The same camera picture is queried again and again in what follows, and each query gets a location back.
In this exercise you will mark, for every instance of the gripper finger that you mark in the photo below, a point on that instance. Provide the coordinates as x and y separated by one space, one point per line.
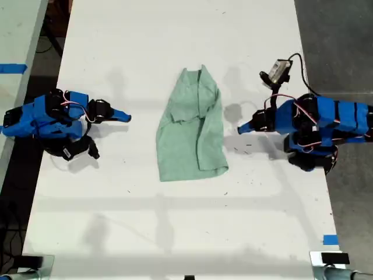
118 119
119 113
250 132
251 125

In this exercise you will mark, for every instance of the pale green T-shirt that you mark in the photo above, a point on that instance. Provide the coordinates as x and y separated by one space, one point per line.
189 131

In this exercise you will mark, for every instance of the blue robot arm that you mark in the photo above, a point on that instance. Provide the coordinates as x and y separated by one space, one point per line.
38 116
329 119

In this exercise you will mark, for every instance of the long blue tape strip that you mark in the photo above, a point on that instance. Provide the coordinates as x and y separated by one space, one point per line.
13 68

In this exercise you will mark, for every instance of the grey side table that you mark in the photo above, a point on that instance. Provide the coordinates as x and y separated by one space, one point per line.
17 35

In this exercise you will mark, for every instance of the square blue tape piece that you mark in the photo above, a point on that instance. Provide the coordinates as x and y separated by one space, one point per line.
330 239

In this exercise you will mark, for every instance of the small black box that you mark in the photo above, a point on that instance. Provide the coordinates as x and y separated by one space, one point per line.
30 261
334 258

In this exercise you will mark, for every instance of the metal clamp tube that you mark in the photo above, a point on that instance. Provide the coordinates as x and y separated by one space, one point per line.
341 273
23 275

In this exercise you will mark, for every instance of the black camera stalk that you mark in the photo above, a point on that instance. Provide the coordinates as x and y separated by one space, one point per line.
274 93

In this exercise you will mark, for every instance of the black labelled camera box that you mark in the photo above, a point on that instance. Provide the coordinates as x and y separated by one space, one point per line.
73 150

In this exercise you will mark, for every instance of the silver black camera box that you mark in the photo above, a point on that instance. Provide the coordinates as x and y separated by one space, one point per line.
279 70

